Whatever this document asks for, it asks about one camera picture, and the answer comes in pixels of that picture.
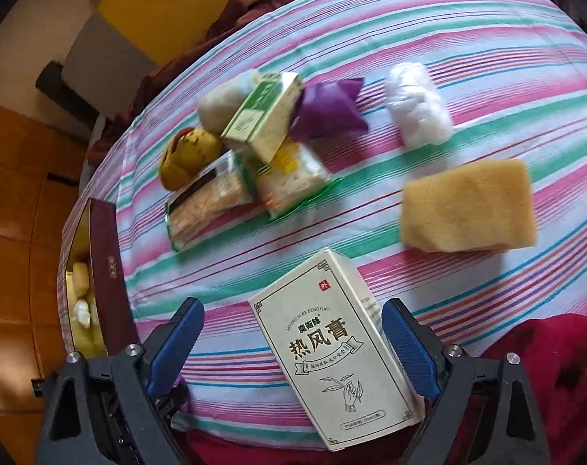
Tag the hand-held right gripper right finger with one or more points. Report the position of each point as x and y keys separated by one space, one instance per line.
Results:
x=409 y=348

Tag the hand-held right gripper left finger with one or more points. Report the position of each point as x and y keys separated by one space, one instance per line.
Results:
x=175 y=344

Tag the cream medicine box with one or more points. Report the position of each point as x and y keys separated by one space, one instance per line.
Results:
x=322 y=339

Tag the dark red storage box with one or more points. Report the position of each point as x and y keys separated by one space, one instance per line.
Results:
x=104 y=252

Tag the white plastic-wrapped ball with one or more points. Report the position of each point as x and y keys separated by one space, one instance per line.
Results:
x=417 y=106

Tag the purple pouch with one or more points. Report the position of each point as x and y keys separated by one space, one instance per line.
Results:
x=327 y=106

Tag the small white wrapped item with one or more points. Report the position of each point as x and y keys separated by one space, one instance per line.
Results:
x=80 y=314

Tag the small yellow rolled item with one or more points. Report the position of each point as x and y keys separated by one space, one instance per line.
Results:
x=79 y=276

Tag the brown cracker packet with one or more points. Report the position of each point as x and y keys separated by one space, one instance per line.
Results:
x=201 y=208

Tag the yellow sponge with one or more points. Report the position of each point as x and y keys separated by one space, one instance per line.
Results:
x=467 y=208

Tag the red cloth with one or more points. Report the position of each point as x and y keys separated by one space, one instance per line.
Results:
x=564 y=348

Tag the yellow and red plush toy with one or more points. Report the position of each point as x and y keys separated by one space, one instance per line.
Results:
x=192 y=150

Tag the yellow label cracker packet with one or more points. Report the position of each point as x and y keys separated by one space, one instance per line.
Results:
x=293 y=179

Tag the beige rolled sock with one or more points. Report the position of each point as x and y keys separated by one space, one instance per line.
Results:
x=216 y=106

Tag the green and white box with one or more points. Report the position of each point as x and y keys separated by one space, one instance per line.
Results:
x=264 y=116

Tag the striped bedsheet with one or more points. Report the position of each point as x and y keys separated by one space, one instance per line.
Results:
x=467 y=34

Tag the brown cloth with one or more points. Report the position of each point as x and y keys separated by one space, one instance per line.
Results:
x=255 y=9

